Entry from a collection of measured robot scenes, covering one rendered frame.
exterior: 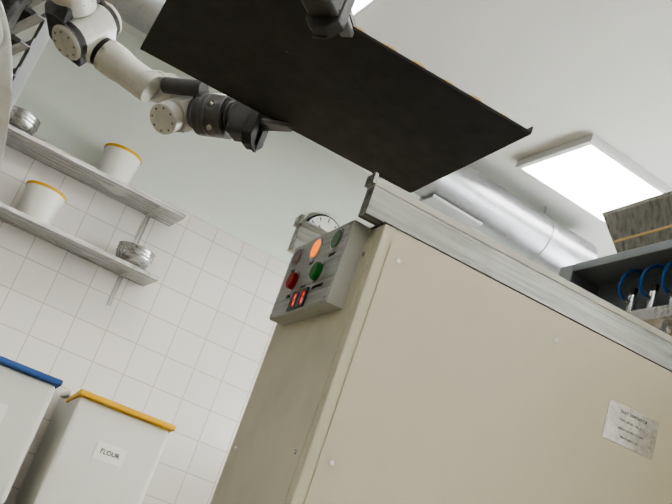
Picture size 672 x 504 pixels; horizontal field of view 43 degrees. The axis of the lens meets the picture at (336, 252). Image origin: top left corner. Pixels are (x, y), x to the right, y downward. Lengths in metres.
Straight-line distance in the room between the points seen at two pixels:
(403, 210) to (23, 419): 3.46
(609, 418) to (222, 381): 4.27
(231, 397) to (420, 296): 4.35
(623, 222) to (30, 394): 3.24
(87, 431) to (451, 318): 3.50
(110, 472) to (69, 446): 0.25
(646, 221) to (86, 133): 4.06
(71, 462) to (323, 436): 3.50
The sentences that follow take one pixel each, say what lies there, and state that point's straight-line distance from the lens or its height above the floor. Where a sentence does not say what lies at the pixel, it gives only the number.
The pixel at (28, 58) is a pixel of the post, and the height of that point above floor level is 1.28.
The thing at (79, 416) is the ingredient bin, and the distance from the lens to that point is 4.64.
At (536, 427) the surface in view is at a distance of 1.39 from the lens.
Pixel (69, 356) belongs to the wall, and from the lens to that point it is 5.29.
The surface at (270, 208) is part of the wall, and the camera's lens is 5.83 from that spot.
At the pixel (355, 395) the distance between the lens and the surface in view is 1.23.
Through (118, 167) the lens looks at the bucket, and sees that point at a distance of 5.25.
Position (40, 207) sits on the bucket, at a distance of 5.09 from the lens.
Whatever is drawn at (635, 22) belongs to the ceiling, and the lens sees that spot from 4.26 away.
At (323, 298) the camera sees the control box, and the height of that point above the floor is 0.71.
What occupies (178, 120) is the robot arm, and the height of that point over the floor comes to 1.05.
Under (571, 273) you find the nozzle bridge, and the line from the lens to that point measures 2.11.
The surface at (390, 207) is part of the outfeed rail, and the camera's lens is 1.31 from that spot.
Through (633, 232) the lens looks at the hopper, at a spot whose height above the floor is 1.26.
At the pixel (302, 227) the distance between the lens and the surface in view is 1.56.
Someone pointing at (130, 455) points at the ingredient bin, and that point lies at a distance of 4.70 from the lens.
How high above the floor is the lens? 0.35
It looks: 19 degrees up
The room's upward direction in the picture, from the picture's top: 20 degrees clockwise
